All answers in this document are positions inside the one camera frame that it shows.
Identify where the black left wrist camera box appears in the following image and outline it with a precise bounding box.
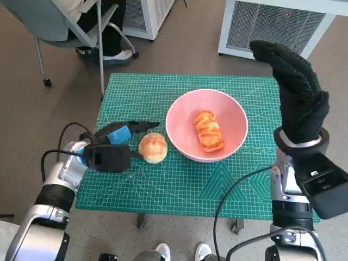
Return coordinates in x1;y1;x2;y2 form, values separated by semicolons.
83;145;131;173

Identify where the small white grille unit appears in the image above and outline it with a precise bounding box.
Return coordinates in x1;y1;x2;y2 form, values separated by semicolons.
122;0;176;41

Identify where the pink bowl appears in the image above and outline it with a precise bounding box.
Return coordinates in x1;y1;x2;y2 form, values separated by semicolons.
165;89;249;163

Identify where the round toy bread bun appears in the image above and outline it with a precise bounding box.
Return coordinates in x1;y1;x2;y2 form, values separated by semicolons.
138;132;168;164

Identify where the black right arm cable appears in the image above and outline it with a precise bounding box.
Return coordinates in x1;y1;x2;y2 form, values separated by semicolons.
213;166;274;258
227;227;327;261

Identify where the person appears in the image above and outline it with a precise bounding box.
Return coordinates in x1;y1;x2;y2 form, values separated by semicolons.
0;220;22;261
134;242;218;261
66;0;134;65

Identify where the large white grille unit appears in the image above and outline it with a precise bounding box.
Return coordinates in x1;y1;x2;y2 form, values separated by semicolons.
217;0;337;60

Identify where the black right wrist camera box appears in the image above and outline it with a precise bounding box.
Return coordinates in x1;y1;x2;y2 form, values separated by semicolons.
292;152;348;220

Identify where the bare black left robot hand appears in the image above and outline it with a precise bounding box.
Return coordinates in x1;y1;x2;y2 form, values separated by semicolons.
91;120;161;160

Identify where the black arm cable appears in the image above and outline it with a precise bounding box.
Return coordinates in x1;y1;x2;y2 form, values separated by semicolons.
40;122;95;188
213;166;274;258
227;227;327;261

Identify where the long toy bread loaf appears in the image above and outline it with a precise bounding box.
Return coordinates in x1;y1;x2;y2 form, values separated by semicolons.
193;110;225;152

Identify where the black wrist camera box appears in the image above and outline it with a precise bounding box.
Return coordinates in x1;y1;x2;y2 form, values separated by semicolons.
83;145;131;173
292;152;348;220

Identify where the green cutting mat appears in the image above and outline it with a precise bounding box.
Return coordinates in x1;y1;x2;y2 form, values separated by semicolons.
74;72;320;221

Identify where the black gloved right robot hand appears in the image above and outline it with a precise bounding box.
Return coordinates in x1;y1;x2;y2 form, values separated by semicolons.
249;40;330;145

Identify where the grey chair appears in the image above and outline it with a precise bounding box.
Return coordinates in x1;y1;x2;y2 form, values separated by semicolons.
0;0;140;96

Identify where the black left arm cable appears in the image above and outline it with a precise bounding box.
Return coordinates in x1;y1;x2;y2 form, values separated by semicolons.
40;122;95;188

